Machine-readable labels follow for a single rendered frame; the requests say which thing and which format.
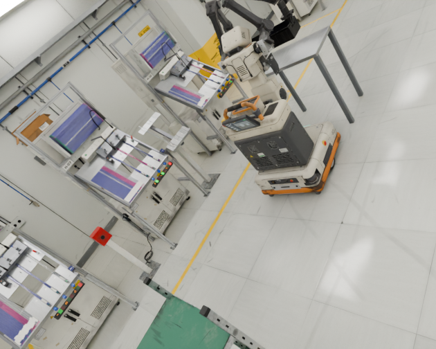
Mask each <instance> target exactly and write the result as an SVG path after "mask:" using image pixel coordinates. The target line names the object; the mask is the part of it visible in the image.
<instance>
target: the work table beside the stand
mask: <svg viewBox="0 0 436 349"><path fill-rule="evenodd" d="M327 36H328V37H329V39H330V41H331V43H332V45H333V47H334V49H335V51H336V53H337V55H338V57H339V59H340V61H341V63H342V64H343V66H344V68H345V70H346V72H347V74H348V76H349V78H350V80H351V82H352V84H353V86H354V88H355V90H356V92H357V94H358V96H359V97H360V96H362V95H363V91H362V89H361V87H360V85H359V83H358V81H357V79H356V77H355V75H354V73H353V71H352V69H351V67H350V65H349V63H348V61H347V59H346V57H345V55H344V53H343V51H342V49H341V47H340V45H339V43H338V41H337V39H336V37H335V35H334V33H333V31H332V29H331V27H330V26H327V27H325V28H323V29H321V30H319V31H317V32H315V33H312V34H310V35H308V36H306V37H304V38H302V39H300V40H298V41H296V42H294V43H292V44H290V45H288V46H285V47H284V48H281V49H279V50H277V51H275V52H273V53H272V55H273V57H274V58H275V60H276V62H277V63H278V65H279V70H280V71H279V72H278V74H279V75H280V77H281V78H282V80H283V82H284V83H285V85H286V86H287V88H288V90H289V91H290V92H291V95H292V96H293V97H294V99H295V100H296V102H297V104H298V105H299V107H300V108H301V110H302V112H305V111H306V110H307V108H306V107H305V106H304V104H303V103H302V101H301V99H300V98H299V96H298V94H297V93H296V91H295V89H294V88H293V87H292V85H291V83H290V82H289V80H288V78H287V77H286V76H285V74H284V72H283V70H285V69H288V68H290V67H292V66H295V65H297V64H300V63H302V62H305V61H307V60H310V59H312V58H313V59H314V60H315V62H316V64H317V65H318V68H319V69H320V71H321V73H322V75H323V77H324V78H325V80H326V82H327V84H328V85H329V88H330V89H331V91H332V93H333V94H334V96H335V98H336V100H337V101H338V104H339V105H340V107H341V109H342V110H343V113H344V114H345V116H346V118H347V120H348V121H349V123H350V124H351V123H354V121H355V120H354V118H353V116H352V114H351V112H350V110H349V109H348V107H347V105H346V103H345V101H344V100H343V97H342V96H341V94H340V92H339V90H338V88H337V87H336V85H335V83H334V81H333V79H332V78H331V76H330V74H329V71H328V70H327V68H326V66H325V64H324V63H323V61H322V59H321V57H320V55H319V52H320V50H321V48H322V46H323V44H324V42H325V40H326V38H327ZM265 74H266V76H267V77H269V76H270V75H273V74H275V73H274V71H273V69H272V68H271V67H270V68H269V70H268V71H265Z"/></svg>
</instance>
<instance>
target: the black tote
mask: <svg viewBox="0 0 436 349"><path fill-rule="evenodd" d="M300 27H301V26H300V24H299V23H298V20H297V19H296V17H295V15H294V16H293V24H292V23H291V22H290V23H288V22H286V21H283V22H281V23H279V24H278V25H276V26H274V28H273V31H271V34H270V35H269V37H270V39H272V40H274V43H273V44H272V45H273V46H274V48H276V47H278V46H280V45H282V44H284V43H286V42H288V41H290V40H292V39H295V37H296V35H297V34H298V31H299V30H300ZM259 38H260V35H258V36H256V37H254V38H253V39H252V42H257V41H259Z"/></svg>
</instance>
